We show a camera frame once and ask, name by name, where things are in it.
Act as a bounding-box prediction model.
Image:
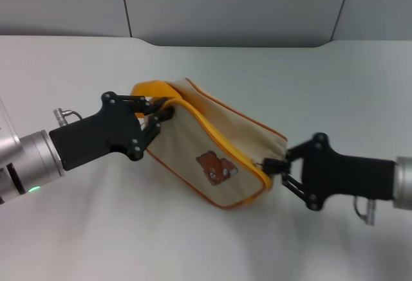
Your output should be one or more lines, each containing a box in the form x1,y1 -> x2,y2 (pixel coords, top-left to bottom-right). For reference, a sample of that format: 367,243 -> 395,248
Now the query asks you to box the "grey left gripper connector cable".
52,108 -> 83,128

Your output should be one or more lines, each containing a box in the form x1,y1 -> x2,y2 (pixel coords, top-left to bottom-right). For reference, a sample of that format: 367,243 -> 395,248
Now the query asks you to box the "beige food bag orange trim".
130,77 -> 288,211

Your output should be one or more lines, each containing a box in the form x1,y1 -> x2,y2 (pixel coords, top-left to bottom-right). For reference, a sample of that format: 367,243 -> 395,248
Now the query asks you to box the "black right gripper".
263,132 -> 396,212

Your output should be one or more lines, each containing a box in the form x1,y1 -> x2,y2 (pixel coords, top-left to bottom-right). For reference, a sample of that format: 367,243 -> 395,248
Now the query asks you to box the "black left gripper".
48,91 -> 175,172

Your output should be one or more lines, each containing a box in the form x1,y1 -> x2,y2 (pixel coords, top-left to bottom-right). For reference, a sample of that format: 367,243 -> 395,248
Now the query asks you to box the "right gripper connector cable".
353,196 -> 378,226

